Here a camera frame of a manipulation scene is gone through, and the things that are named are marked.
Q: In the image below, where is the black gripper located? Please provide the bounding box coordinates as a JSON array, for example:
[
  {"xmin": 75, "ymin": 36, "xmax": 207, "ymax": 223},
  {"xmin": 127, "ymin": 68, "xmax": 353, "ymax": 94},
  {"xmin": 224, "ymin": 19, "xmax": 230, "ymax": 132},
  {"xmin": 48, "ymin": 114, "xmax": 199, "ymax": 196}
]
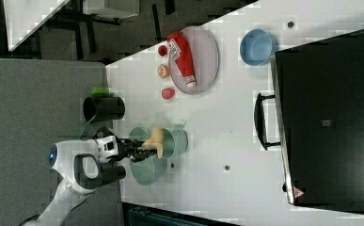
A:
[{"xmin": 115, "ymin": 138, "xmax": 157, "ymax": 163}]

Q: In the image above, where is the yellow plush banana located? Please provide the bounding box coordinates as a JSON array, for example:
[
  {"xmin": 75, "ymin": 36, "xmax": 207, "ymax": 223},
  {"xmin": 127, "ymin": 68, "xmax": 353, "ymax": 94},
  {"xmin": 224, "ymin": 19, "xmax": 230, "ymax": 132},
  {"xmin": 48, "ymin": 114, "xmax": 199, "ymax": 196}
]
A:
[{"xmin": 142, "ymin": 127, "xmax": 164, "ymax": 159}]

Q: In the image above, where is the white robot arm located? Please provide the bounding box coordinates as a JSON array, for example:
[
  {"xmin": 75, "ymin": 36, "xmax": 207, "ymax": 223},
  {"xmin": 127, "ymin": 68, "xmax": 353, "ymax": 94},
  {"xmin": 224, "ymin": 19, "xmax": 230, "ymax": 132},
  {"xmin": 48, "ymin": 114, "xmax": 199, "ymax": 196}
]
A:
[{"xmin": 20, "ymin": 136, "xmax": 156, "ymax": 226}]

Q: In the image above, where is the green mug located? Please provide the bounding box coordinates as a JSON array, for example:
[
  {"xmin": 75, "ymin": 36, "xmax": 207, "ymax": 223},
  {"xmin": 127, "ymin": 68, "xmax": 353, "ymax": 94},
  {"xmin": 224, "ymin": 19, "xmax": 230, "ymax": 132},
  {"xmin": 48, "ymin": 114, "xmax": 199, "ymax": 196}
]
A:
[{"xmin": 160, "ymin": 124, "xmax": 188, "ymax": 159}]

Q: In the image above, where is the green perforated colander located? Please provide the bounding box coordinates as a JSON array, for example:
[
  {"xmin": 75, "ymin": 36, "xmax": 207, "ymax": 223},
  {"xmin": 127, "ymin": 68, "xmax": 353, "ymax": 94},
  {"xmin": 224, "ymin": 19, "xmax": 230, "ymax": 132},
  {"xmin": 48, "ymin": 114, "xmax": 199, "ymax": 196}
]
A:
[{"xmin": 129, "ymin": 127, "xmax": 167, "ymax": 186}]

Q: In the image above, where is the black cylindrical cup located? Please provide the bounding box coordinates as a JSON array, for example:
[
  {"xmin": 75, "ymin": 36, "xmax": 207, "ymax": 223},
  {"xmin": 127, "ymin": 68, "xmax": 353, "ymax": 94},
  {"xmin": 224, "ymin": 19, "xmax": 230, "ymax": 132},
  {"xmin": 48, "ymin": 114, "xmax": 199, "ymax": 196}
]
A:
[{"xmin": 83, "ymin": 97, "xmax": 125, "ymax": 121}]

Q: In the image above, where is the red strawberry near centre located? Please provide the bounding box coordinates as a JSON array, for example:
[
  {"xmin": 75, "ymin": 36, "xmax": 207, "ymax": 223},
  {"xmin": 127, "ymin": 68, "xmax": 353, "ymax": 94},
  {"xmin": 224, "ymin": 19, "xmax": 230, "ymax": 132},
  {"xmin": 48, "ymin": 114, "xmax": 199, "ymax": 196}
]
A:
[{"xmin": 161, "ymin": 88, "xmax": 175, "ymax": 100}]

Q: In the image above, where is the green object behind cup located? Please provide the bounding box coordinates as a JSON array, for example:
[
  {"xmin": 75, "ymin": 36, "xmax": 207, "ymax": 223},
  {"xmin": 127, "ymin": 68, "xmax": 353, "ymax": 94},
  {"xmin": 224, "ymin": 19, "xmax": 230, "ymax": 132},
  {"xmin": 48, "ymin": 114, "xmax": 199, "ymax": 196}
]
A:
[{"xmin": 90, "ymin": 87, "xmax": 111, "ymax": 97}]

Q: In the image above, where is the halved orange fruit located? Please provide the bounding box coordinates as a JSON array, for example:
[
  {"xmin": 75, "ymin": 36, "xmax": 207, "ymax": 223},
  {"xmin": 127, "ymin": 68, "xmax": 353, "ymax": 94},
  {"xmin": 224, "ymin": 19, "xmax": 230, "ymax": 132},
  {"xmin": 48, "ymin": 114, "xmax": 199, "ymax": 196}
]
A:
[{"xmin": 157, "ymin": 64, "xmax": 170, "ymax": 78}]

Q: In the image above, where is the red strawberry near edge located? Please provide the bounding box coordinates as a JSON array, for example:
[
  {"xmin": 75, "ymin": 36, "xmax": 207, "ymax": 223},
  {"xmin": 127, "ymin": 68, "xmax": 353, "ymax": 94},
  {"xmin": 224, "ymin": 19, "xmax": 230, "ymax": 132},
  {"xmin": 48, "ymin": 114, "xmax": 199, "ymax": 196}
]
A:
[{"xmin": 158, "ymin": 45, "xmax": 167, "ymax": 57}]

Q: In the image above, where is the red ketchup bottle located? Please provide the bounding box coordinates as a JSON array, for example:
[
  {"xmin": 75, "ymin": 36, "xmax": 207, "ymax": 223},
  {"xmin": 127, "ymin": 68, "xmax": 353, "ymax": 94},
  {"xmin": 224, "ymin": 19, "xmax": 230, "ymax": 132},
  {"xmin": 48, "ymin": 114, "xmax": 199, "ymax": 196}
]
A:
[{"xmin": 167, "ymin": 32, "xmax": 197, "ymax": 89}]

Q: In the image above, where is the grey oval plate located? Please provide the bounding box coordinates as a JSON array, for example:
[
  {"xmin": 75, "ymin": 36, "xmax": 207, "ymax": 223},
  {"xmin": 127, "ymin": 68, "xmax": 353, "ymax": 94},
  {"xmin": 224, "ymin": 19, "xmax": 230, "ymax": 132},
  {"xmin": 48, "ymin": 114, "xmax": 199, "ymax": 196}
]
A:
[{"xmin": 168, "ymin": 26, "xmax": 219, "ymax": 95}]

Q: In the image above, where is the blue bowl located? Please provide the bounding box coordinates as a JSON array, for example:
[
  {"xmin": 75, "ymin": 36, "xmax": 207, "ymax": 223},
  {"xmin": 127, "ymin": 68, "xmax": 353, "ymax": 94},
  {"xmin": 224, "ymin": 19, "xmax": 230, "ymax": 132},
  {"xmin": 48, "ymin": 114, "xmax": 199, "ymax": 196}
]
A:
[{"xmin": 240, "ymin": 29, "xmax": 277, "ymax": 66}]

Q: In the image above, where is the black toaster oven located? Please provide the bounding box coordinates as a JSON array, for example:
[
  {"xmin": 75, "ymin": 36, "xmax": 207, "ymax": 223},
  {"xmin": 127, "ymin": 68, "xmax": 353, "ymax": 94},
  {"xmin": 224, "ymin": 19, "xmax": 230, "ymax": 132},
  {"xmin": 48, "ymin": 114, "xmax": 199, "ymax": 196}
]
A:
[{"xmin": 270, "ymin": 29, "xmax": 364, "ymax": 215}]

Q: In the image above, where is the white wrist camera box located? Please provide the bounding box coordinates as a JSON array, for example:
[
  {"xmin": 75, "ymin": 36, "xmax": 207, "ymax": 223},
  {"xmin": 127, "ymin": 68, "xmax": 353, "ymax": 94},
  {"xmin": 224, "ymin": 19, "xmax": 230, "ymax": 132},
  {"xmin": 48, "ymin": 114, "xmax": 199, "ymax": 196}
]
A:
[{"xmin": 96, "ymin": 136, "xmax": 119, "ymax": 163}]

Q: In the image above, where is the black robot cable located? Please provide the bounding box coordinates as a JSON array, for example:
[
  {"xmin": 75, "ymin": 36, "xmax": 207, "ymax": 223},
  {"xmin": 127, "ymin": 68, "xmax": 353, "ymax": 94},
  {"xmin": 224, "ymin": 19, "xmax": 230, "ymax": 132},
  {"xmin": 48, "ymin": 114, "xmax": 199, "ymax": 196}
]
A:
[{"xmin": 92, "ymin": 125, "xmax": 121, "ymax": 140}]

